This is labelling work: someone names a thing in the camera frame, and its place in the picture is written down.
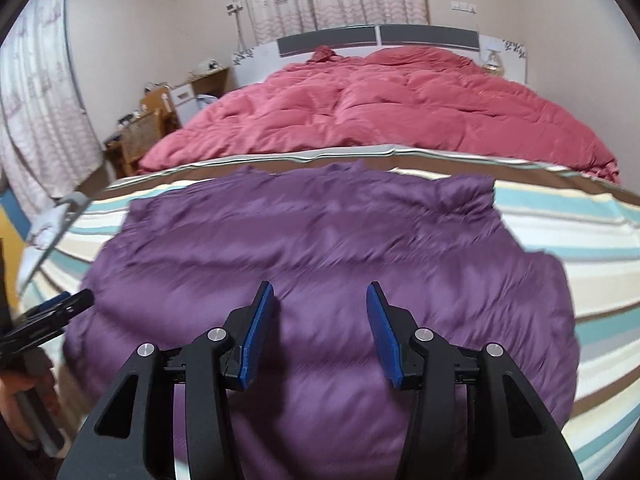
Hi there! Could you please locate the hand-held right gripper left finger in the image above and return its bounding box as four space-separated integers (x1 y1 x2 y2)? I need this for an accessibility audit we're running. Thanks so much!
57 281 276 480

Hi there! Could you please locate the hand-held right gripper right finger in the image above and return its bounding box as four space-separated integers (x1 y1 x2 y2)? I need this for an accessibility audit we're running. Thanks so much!
366 281 583 480

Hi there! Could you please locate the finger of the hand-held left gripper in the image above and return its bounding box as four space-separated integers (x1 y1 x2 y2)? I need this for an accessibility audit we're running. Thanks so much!
27 293 72 315
30 288 96 323

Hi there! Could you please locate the purple down jacket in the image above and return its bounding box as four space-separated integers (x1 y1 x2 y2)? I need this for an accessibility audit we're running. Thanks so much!
62 160 581 480

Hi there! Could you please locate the person's left hand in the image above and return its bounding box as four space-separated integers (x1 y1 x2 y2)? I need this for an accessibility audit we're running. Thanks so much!
0 377 38 442

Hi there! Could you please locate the deer print pillow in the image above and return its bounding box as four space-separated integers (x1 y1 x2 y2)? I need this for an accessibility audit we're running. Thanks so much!
26 210 72 252

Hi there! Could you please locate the wooden desk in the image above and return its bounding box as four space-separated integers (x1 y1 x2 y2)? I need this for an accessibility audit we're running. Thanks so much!
103 130 132 167

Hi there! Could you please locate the wooden cane chair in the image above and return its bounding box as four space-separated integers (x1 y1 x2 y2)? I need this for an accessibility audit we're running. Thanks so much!
120 85 174 178

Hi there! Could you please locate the patterned side curtain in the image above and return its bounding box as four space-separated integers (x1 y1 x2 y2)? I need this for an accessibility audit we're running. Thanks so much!
0 0 104 221

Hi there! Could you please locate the bed with striped sheet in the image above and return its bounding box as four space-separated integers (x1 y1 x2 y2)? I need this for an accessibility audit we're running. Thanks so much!
17 145 640 480

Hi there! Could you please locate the small white fridge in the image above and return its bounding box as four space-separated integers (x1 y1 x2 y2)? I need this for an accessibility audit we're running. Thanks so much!
170 82 197 127

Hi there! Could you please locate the red quilted comforter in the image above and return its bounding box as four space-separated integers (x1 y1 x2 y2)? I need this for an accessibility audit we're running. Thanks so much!
137 45 621 186

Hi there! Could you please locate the wooden nightstand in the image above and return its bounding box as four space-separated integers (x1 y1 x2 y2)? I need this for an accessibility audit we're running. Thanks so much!
172 66 231 111

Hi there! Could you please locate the white and grey headboard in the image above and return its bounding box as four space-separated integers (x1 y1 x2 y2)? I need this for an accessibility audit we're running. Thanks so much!
231 24 530 88

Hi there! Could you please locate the grey chair frame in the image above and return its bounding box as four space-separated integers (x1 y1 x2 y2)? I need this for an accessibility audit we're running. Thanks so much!
52 192 94 222

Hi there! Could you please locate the hanging wall cable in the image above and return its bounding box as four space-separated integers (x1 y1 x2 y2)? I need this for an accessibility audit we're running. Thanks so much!
231 0 247 52

